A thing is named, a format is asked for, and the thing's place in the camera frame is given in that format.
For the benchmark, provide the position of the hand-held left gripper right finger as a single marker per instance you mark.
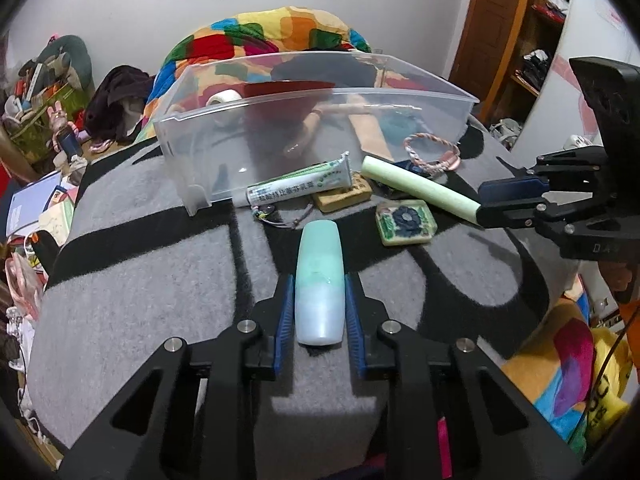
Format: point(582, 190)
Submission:
point(354, 325)

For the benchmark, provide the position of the red box with gold print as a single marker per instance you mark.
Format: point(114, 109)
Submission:
point(285, 95)

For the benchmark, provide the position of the light green tube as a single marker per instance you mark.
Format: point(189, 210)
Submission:
point(420, 187)

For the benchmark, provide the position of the yellow bag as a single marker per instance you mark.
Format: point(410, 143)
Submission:
point(607, 400)

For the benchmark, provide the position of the white bandage roll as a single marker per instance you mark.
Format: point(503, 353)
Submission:
point(225, 97)

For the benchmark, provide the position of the small wooden block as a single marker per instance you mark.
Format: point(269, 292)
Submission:
point(345, 195)

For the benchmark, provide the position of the clear plastic bin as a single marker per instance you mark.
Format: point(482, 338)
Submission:
point(225, 150)

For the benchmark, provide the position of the wooden door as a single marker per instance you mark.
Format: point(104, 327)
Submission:
point(490, 25)

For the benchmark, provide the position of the green storage basket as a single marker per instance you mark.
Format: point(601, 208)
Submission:
point(30, 130)

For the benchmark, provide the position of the white green ointment tube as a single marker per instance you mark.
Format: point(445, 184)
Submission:
point(295, 180)

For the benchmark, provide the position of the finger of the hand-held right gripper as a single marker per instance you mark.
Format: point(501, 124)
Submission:
point(515, 215)
point(510, 191)

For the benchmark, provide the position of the white cabinet door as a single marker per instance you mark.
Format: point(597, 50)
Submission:
point(590, 20)

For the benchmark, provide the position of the pink bag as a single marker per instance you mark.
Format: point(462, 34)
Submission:
point(22, 280)

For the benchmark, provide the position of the teal round jar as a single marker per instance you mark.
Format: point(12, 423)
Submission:
point(402, 125)

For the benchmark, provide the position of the dark maroon clothing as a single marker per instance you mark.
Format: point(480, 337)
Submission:
point(120, 95)

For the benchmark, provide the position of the pale green box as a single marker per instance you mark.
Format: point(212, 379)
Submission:
point(57, 220)

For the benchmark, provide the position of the grey black blanket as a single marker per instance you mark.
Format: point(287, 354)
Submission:
point(150, 260)

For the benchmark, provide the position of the person's right hand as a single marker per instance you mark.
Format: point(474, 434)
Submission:
point(620, 280)

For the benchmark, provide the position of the green floral soap block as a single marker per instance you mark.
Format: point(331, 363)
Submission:
point(405, 222)

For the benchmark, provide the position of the blue white notebook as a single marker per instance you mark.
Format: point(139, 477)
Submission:
point(30, 200)

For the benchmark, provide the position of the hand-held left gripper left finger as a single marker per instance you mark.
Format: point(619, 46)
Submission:
point(284, 325)

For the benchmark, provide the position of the white sneakers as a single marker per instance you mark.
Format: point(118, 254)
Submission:
point(505, 132)

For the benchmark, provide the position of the pink bunny figure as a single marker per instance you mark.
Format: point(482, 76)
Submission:
point(62, 120)

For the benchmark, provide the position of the mint green bottle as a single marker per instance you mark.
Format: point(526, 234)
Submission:
point(320, 285)

